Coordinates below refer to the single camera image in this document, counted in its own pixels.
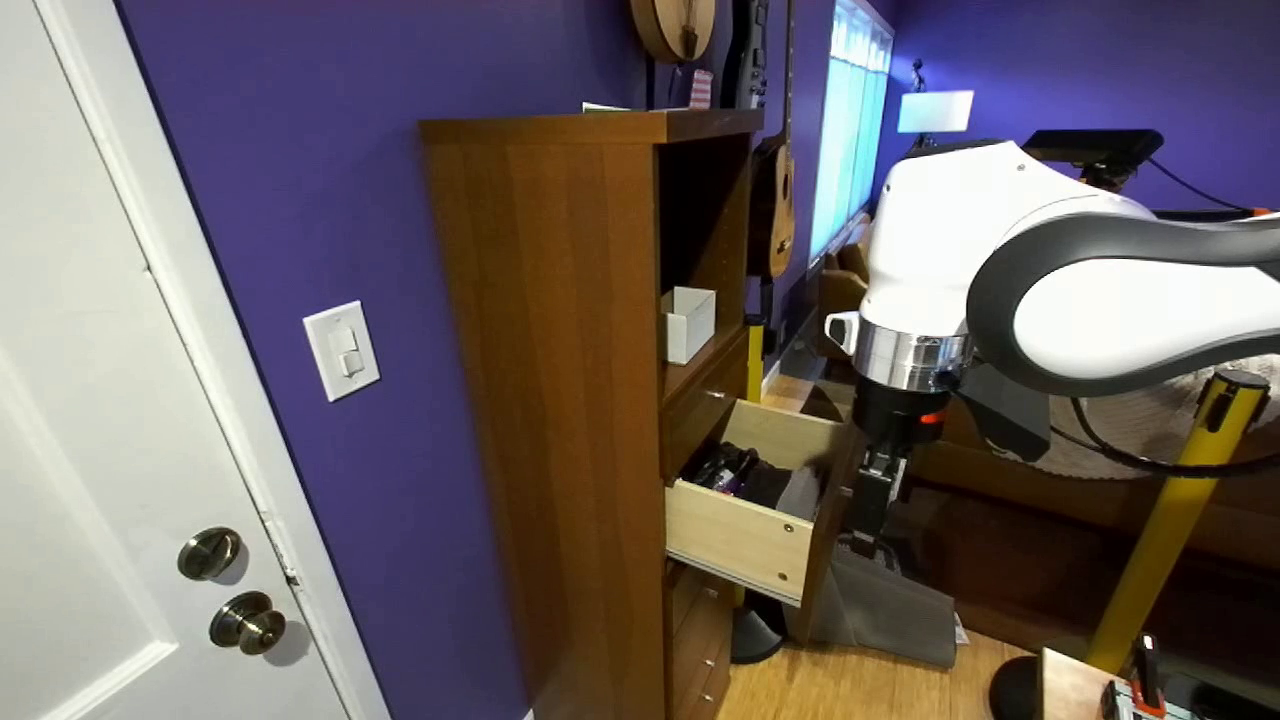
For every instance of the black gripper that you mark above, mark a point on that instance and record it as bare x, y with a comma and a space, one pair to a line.
890, 430

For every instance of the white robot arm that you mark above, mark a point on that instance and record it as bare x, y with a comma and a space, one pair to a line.
1002, 283

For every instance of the black items in drawer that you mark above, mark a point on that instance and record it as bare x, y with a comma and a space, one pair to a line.
736, 475

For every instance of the open wooden drawer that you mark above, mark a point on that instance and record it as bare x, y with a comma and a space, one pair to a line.
755, 546

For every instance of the brown wooden shelf cabinet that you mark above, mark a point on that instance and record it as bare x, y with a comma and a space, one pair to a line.
563, 241

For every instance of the grey bag on floor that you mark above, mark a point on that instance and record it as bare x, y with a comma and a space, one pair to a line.
873, 610

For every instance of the brown leather sofa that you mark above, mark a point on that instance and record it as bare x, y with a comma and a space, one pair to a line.
1033, 559

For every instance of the white cardboard box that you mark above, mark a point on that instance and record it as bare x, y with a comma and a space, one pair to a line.
689, 323

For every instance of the yellow tripod pole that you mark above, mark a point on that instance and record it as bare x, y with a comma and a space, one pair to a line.
1231, 406

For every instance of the bright window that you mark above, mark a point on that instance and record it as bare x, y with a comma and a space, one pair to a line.
849, 124

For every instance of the brass door knob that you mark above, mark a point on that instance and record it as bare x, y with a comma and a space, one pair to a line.
251, 624

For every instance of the brass deadbolt knob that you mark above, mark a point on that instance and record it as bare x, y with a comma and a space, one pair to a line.
213, 555

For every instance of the white door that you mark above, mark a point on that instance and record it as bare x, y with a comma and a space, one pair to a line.
133, 418

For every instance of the black camera on stand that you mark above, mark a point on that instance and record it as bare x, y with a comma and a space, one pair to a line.
1103, 158

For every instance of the round wooden wall decor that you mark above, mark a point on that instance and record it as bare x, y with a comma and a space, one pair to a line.
672, 30

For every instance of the white light switch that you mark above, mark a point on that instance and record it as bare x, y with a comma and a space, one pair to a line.
341, 348

